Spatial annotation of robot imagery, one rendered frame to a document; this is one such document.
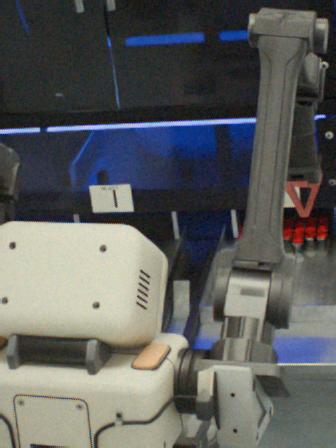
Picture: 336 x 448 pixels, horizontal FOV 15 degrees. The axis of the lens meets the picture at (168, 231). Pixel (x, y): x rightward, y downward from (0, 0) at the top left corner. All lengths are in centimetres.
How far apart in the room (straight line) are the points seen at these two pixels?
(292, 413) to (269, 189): 115
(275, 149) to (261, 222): 10
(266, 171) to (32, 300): 35
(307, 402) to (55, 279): 124
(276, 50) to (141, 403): 50
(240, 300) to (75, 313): 22
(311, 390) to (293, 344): 47
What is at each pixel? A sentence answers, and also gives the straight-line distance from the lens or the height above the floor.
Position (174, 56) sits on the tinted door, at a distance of 240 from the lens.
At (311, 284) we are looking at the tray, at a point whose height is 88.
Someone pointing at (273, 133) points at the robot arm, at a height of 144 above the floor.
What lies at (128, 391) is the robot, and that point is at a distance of 153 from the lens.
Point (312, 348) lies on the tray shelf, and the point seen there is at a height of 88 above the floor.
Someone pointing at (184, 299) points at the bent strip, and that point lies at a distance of 236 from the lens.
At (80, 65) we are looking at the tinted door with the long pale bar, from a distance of 245.
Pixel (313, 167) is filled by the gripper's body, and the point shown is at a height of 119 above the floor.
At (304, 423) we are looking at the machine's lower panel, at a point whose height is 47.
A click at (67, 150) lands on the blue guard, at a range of 252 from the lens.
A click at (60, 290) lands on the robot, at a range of 157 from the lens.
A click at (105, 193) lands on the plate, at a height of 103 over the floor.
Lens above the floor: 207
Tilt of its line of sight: 26 degrees down
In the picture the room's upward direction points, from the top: 8 degrees counter-clockwise
